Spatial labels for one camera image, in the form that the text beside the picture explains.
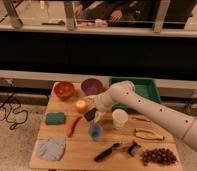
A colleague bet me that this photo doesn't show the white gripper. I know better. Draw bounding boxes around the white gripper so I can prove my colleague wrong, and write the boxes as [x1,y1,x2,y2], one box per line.
[89,94,112,123]

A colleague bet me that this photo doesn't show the black eraser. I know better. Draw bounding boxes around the black eraser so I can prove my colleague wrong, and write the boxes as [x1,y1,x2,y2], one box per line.
[84,108,97,121]

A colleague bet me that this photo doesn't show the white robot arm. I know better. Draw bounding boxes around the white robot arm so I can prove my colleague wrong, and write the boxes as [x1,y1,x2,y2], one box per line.
[93,81,197,152]

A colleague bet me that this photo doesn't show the white paper cup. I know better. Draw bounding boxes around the white paper cup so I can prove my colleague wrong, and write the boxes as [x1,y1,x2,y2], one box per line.
[112,109,128,129]

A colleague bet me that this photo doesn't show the blue metal cup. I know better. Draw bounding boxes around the blue metal cup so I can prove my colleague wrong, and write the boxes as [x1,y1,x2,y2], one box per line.
[88,123,103,140]

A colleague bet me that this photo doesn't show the purple bowl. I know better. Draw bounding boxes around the purple bowl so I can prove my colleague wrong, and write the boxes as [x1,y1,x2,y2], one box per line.
[81,78,105,96]

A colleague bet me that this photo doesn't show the orange carrot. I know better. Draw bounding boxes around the orange carrot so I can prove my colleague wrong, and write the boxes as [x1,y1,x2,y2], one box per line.
[66,116,82,137]

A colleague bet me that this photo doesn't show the orange bowl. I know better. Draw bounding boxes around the orange bowl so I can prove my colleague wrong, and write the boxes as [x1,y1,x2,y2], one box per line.
[54,81,74,100]

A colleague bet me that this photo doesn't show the green plastic tray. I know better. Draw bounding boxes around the green plastic tray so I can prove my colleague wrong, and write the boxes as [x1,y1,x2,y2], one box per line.
[109,76,161,103]

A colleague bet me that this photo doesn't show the teal sponge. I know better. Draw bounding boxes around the teal sponge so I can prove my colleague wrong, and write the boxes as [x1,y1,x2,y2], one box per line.
[45,112,65,125]

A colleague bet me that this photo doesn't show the blue grey cloth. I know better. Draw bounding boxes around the blue grey cloth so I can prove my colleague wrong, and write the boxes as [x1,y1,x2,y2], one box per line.
[36,138,66,161]

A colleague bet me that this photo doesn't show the bunch of dark grapes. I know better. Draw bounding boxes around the bunch of dark grapes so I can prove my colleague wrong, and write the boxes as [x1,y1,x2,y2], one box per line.
[141,148,177,166]

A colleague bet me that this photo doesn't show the person in background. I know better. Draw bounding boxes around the person in background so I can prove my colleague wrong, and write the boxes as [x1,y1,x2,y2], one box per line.
[74,0,197,29]

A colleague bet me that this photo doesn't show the black handled brush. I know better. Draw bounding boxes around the black handled brush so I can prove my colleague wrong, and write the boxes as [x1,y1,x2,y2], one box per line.
[94,141,141,162]

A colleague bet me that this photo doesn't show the black floor cable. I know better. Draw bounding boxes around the black floor cable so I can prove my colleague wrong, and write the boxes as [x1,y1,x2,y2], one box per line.
[0,91,29,131]

